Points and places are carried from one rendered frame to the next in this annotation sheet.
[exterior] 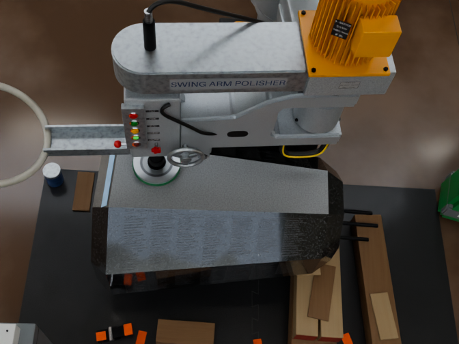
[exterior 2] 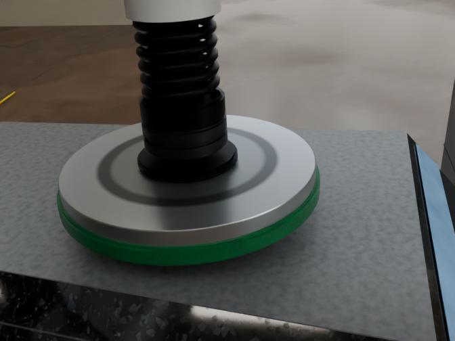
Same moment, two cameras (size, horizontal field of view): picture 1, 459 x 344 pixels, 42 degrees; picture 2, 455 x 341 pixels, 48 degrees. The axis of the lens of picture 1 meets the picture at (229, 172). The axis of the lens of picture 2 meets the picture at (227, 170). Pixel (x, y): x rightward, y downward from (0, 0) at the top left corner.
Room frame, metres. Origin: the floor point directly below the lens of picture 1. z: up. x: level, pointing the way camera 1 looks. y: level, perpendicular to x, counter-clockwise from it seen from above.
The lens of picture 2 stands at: (1.62, 0.50, 1.07)
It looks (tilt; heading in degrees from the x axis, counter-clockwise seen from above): 27 degrees down; 201
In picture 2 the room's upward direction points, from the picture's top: 3 degrees counter-clockwise
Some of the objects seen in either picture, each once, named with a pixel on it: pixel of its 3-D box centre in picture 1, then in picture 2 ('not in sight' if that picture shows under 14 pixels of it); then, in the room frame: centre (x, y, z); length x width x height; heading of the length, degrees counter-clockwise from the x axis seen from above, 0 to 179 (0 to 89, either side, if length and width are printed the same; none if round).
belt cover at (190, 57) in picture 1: (251, 60); not in sight; (1.35, -0.01, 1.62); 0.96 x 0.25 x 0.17; 103
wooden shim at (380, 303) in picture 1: (383, 315); not in sight; (0.97, -0.95, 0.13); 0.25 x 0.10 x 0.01; 16
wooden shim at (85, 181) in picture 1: (83, 191); not in sight; (1.44, 0.83, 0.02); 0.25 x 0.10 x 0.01; 8
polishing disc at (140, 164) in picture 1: (156, 162); (188, 166); (1.27, 0.33, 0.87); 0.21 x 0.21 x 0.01
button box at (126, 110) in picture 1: (134, 127); not in sight; (1.14, 0.38, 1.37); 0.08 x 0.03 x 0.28; 103
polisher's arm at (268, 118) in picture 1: (253, 111); not in sight; (1.35, -0.05, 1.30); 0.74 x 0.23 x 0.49; 103
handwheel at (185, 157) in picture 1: (185, 149); not in sight; (1.18, 0.19, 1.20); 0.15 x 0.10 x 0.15; 103
